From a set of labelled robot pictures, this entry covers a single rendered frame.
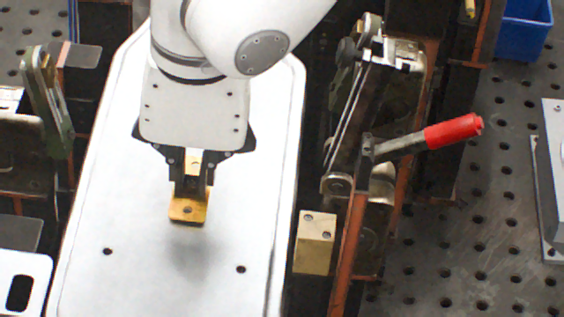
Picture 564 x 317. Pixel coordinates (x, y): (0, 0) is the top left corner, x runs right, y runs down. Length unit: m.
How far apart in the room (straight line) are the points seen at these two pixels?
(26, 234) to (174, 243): 0.15
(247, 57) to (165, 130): 0.20
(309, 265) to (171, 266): 0.13
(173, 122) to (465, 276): 0.59
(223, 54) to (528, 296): 0.75
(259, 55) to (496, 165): 0.82
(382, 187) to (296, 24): 0.28
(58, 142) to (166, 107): 0.19
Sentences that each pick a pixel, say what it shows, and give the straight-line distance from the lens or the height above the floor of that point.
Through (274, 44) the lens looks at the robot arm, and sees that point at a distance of 0.87.
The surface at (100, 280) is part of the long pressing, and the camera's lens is 1.07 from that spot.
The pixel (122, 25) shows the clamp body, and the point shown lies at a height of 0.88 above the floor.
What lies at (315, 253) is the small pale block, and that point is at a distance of 1.04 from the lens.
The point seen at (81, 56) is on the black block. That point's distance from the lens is 1.30.
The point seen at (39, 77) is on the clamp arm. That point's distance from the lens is 1.12.
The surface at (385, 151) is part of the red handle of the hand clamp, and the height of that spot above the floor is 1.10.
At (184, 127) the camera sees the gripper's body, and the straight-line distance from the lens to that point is 1.04.
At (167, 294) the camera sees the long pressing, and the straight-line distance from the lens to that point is 1.06.
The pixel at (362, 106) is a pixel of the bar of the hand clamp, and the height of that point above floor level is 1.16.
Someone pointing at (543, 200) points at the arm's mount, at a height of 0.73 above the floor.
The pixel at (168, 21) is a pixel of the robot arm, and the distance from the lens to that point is 0.94.
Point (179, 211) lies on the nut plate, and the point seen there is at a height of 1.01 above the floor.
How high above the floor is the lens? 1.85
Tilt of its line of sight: 46 degrees down
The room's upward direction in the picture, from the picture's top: 7 degrees clockwise
